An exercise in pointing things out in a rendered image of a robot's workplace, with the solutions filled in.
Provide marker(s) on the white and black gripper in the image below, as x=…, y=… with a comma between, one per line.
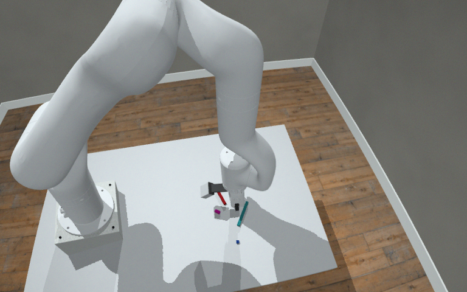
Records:
x=236, y=199

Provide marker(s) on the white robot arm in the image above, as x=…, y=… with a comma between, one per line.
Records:
x=132, y=55

